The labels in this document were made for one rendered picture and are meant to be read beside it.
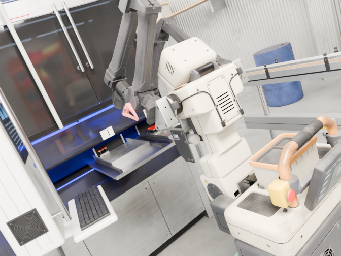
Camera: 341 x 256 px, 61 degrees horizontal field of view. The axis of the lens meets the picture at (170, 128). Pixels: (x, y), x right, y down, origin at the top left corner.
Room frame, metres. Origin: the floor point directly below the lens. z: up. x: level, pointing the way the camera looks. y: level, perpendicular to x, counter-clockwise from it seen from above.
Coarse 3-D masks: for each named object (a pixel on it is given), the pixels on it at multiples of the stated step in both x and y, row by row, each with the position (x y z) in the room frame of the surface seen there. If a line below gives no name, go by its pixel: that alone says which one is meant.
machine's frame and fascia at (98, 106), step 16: (32, 0) 1.81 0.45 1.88; (48, 0) 1.85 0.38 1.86; (64, 0) 1.89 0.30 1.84; (80, 0) 1.93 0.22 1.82; (96, 0) 1.99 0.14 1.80; (0, 16) 1.71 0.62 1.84; (16, 16) 1.75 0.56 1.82; (32, 16) 1.79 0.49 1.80; (96, 96) 2.87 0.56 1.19; (80, 112) 1.81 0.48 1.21; (48, 128) 1.69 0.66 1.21; (96, 144) 1.79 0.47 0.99; (64, 160) 1.69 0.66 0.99
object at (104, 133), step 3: (111, 126) 1.86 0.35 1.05; (105, 129) 1.84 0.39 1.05; (108, 129) 1.85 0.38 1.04; (111, 129) 1.86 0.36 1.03; (102, 132) 1.83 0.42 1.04; (105, 132) 1.83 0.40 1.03; (111, 132) 1.85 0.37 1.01; (102, 135) 1.82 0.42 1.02; (105, 135) 1.83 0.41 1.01; (108, 135) 1.84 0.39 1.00; (111, 135) 1.85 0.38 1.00; (105, 138) 1.83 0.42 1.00
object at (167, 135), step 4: (176, 124) 1.92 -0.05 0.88; (168, 128) 1.90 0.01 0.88; (168, 132) 1.81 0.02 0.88; (152, 136) 1.80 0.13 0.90; (156, 136) 1.75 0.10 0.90; (160, 136) 1.70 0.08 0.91; (164, 136) 1.66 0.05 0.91; (168, 136) 1.62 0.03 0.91; (172, 136) 1.63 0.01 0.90; (172, 140) 1.62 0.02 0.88
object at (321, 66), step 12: (336, 48) 1.81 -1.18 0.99; (276, 60) 2.22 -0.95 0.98; (300, 60) 2.00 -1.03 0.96; (312, 60) 1.86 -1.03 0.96; (324, 60) 1.76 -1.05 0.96; (336, 60) 1.75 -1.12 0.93; (252, 72) 2.41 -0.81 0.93; (264, 72) 2.22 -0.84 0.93; (276, 72) 2.09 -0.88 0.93; (288, 72) 2.01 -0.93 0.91; (300, 72) 1.93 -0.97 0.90; (312, 72) 1.85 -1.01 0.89; (324, 72) 1.79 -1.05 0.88; (336, 72) 1.72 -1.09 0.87; (252, 84) 2.31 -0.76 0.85
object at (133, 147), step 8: (128, 144) 1.89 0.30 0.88; (136, 144) 1.83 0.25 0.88; (144, 144) 1.66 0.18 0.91; (112, 152) 1.85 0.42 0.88; (120, 152) 1.78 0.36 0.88; (128, 152) 1.61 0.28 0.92; (136, 152) 1.63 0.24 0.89; (104, 160) 1.65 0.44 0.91; (112, 160) 1.69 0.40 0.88; (120, 160) 1.58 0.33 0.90
